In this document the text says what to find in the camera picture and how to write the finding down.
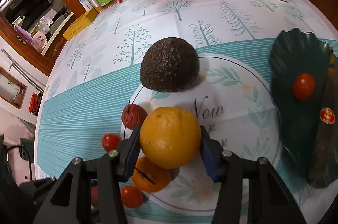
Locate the dark avocado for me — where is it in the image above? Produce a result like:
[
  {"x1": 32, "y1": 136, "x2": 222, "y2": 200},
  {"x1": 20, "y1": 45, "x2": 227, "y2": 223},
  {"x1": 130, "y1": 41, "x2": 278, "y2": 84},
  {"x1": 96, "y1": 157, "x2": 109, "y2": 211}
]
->
[{"x1": 140, "y1": 37, "x2": 200, "y2": 92}]

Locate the dark green scalloped plate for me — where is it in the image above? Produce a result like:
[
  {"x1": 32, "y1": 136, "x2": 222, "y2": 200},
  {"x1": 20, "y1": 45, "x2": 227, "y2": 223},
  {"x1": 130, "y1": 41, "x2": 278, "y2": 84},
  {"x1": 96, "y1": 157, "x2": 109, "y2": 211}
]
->
[{"x1": 269, "y1": 28, "x2": 337, "y2": 185}]

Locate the dark red wrinkled fruit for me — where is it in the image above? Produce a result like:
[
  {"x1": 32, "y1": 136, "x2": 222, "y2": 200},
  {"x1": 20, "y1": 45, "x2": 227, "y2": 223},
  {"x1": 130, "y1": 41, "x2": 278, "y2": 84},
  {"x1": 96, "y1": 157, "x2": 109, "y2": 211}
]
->
[{"x1": 121, "y1": 104, "x2": 148, "y2": 130}]

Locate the tree pattern tablecloth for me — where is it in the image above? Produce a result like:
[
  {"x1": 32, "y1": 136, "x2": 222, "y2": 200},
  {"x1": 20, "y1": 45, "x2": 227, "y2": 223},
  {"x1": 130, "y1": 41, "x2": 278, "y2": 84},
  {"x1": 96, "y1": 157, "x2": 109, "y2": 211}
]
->
[{"x1": 34, "y1": 0, "x2": 337, "y2": 223}]

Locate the large yellow orange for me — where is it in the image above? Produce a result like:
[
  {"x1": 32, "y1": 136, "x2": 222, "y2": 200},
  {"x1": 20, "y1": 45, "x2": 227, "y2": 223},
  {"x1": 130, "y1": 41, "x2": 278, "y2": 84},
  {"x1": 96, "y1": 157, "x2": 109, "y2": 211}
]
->
[{"x1": 140, "y1": 107, "x2": 202, "y2": 170}]

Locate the black cable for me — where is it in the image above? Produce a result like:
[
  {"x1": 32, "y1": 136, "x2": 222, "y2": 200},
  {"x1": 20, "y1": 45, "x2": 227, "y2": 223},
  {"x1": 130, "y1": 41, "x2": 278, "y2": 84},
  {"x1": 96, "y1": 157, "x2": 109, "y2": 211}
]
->
[{"x1": 4, "y1": 138, "x2": 35, "y2": 182}]

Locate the orange tangerine with stem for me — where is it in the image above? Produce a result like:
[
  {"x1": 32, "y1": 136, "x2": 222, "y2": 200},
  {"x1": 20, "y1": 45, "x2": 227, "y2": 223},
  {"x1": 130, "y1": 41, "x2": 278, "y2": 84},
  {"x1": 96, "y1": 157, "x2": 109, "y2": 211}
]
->
[{"x1": 131, "y1": 156, "x2": 172, "y2": 193}]

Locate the small metal can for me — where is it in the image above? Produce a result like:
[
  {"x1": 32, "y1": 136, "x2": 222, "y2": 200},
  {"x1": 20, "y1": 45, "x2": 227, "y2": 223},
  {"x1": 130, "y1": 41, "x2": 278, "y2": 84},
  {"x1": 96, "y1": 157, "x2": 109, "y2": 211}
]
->
[{"x1": 88, "y1": 0, "x2": 101, "y2": 9}]

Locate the red cherry tomato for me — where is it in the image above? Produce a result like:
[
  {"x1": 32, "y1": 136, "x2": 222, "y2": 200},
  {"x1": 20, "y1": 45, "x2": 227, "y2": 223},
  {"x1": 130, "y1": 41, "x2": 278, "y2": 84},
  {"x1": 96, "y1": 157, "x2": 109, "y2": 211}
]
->
[
  {"x1": 120, "y1": 185, "x2": 143, "y2": 209},
  {"x1": 101, "y1": 133, "x2": 121, "y2": 152},
  {"x1": 292, "y1": 73, "x2": 315, "y2": 101}
]

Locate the red lidded bin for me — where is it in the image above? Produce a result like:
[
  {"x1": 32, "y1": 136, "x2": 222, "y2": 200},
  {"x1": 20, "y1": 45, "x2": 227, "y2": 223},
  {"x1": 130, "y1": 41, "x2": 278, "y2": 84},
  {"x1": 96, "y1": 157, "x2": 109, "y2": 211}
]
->
[{"x1": 29, "y1": 92, "x2": 41, "y2": 116}]

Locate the dark overripe banana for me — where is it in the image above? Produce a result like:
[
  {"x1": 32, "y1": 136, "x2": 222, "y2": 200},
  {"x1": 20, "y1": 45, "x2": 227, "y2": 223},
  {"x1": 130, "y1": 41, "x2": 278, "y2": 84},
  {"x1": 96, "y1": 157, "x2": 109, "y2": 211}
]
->
[{"x1": 309, "y1": 51, "x2": 337, "y2": 188}]

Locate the small white blue box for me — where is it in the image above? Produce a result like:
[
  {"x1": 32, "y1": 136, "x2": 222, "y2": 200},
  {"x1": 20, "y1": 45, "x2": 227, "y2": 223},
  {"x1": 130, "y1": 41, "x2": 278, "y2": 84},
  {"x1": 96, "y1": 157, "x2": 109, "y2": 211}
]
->
[{"x1": 78, "y1": 0, "x2": 92, "y2": 11}]

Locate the yellow flat box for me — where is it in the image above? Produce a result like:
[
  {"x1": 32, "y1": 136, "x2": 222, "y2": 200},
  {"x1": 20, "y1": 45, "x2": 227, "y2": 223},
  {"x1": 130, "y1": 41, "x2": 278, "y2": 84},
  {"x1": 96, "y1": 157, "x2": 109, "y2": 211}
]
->
[{"x1": 63, "y1": 8, "x2": 98, "y2": 41}]

